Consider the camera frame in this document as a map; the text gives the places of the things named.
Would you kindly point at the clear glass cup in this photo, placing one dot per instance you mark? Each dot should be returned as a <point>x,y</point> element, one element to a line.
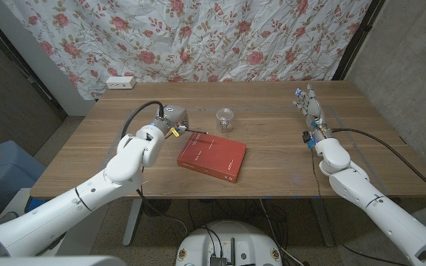
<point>225,120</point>

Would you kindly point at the black mechanical pencil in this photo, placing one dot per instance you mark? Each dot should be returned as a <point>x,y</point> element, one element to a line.
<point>198,131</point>

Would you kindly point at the metal table leg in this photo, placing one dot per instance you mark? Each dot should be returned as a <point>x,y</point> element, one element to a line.
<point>131,225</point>
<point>324,225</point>

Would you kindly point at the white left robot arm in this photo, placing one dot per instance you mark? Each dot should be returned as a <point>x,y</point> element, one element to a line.
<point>69,207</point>

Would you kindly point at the blue storage box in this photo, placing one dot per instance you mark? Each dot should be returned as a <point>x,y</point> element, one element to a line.
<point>9,173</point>

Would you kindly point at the red notebook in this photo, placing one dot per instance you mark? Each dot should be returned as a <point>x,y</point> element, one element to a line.
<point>213,155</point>

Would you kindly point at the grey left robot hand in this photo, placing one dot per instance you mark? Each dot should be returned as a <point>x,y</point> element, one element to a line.
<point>174,118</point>

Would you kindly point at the floral backdrop cloth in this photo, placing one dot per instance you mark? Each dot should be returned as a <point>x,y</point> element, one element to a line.
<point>198,37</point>

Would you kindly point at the white power strip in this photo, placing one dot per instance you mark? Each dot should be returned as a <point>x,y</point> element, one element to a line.
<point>120,82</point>

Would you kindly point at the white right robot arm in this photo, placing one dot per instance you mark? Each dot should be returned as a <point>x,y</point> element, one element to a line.
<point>364,192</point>

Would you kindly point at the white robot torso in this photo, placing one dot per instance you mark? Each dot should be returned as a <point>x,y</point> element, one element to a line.
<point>231,236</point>

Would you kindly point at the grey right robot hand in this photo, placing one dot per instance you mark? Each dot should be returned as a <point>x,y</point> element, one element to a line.
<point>314,111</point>

